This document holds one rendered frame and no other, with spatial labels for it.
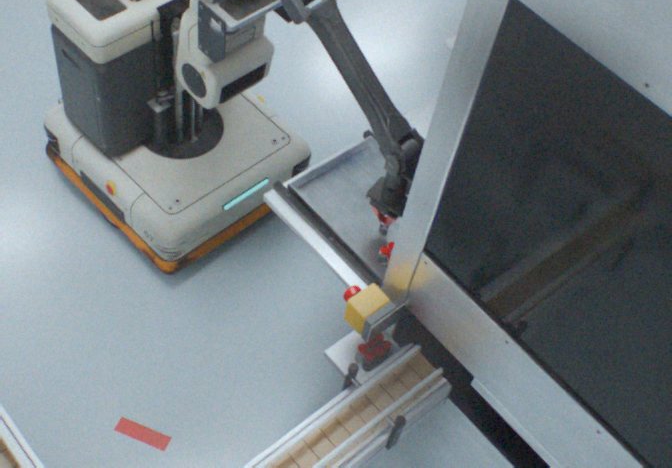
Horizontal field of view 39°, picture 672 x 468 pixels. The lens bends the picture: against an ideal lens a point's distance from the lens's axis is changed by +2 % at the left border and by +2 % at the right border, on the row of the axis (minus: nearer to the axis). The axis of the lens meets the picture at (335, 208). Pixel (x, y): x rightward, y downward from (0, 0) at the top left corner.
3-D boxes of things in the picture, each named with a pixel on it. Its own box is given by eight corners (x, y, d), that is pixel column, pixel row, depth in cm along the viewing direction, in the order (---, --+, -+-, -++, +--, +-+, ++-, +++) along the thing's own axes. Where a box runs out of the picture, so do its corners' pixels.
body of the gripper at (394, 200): (402, 222, 203) (409, 202, 197) (364, 198, 205) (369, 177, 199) (418, 204, 206) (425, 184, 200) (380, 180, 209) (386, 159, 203)
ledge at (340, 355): (412, 369, 197) (414, 365, 195) (367, 404, 191) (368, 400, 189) (368, 322, 202) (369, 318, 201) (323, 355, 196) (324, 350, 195)
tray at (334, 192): (465, 236, 217) (468, 227, 214) (383, 292, 205) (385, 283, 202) (368, 145, 231) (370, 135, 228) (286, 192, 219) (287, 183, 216)
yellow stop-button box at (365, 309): (391, 324, 191) (397, 306, 185) (365, 343, 188) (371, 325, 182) (367, 299, 194) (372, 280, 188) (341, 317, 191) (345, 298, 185)
